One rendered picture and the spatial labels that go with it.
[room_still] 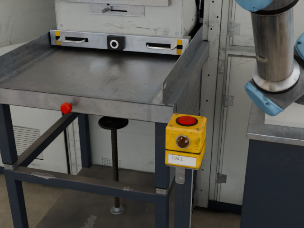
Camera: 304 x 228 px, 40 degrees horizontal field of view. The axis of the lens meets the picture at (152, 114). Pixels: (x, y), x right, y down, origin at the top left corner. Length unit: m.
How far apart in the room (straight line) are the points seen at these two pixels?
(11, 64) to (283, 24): 0.92
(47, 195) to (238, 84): 1.14
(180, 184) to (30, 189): 1.45
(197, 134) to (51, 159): 1.46
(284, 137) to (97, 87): 0.57
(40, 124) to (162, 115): 1.13
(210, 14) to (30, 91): 0.81
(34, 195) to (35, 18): 0.93
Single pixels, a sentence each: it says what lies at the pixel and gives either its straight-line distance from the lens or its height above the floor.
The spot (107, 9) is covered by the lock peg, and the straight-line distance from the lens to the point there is 1.54.
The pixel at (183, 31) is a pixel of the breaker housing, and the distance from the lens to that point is 1.53.
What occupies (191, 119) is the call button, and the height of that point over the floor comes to 0.91.
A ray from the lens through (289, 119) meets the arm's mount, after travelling 1.31.
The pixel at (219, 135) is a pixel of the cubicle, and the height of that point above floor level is 0.42.
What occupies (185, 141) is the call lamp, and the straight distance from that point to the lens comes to 0.91.
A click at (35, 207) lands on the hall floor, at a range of 2.22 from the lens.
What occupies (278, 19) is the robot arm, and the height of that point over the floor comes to 1.13.
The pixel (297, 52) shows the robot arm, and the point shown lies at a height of 1.00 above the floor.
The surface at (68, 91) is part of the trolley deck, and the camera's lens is 1.27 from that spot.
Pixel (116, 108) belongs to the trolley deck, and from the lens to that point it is 1.20.
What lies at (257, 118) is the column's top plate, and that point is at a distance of 1.34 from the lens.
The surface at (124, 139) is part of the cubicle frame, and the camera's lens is 2.05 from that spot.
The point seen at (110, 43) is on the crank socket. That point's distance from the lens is 1.56.
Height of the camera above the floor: 1.31
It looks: 25 degrees down
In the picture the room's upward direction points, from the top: straight up
